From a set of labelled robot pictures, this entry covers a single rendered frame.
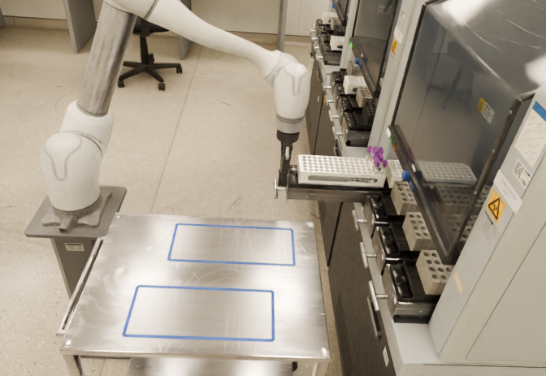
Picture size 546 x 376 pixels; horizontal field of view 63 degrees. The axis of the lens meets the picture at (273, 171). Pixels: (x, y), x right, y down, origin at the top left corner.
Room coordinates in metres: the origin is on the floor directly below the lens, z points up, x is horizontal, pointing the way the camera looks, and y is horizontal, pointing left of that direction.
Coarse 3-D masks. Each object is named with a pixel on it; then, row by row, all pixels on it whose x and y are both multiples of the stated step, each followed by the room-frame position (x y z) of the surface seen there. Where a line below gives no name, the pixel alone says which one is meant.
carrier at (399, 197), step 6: (396, 186) 1.15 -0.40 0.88; (402, 186) 1.15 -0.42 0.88; (396, 192) 1.13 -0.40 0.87; (402, 192) 1.11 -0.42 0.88; (396, 198) 1.12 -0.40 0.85; (402, 198) 1.09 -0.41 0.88; (396, 204) 1.10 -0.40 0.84; (402, 204) 1.07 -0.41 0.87; (408, 204) 1.06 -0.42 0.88; (396, 210) 1.09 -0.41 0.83; (402, 210) 1.06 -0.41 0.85
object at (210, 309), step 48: (96, 240) 0.89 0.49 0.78; (144, 240) 0.87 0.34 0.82; (192, 240) 0.88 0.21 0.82; (240, 240) 0.90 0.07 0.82; (288, 240) 0.92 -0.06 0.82; (96, 288) 0.69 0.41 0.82; (144, 288) 0.70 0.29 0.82; (192, 288) 0.72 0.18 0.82; (240, 288) 0.73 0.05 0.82; (288, 288) 0.75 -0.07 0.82; (96, 336) 0.56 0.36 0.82; (144, 336) 0.57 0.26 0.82; (192, 336) 0.58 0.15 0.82; (240, 336) 0.60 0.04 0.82; (288, 336) 0.61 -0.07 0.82
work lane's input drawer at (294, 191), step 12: (276, 180) 1.29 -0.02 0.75; (288, 180) 1.23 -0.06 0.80; (276, 192) 1.21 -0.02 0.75; (288, 192) 1.18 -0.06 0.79; (300, 192) 1.18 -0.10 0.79; (312, 192) 1.19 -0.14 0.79; (324, 192) 1.19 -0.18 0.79; (336, 192) 1.19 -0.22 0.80; (348, 192) 1.19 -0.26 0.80; (360, 192) 1.20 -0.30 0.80; (372, 192) 1.20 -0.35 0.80
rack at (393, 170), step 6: (390, 162) 1.30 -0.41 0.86; (396, 162) 1.32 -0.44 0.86; (390, 168) 1.27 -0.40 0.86; (396, 168) 1.27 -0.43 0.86; (390, 174) 1.25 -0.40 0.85; (396, 174) 1.24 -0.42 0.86; (390, 180) 1.23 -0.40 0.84; (396, 180) 1.22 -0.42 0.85; (402, 180) 1.28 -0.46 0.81; (390, 186) 1.22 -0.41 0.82
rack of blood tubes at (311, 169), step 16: (304, 160) 1.28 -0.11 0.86; (320, 160) 1.28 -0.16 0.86; (336, 160) 1.29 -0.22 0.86; (352, 160) 1.30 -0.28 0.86; (368, 160) 1.31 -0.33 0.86; (304, 176) 1.20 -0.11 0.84; (320, 176) 1.26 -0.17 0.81; (336, 176) 1.27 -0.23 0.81; (352, 176) 1.21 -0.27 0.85; (368, 176) 1.22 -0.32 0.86; (384, 176) 1.22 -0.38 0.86
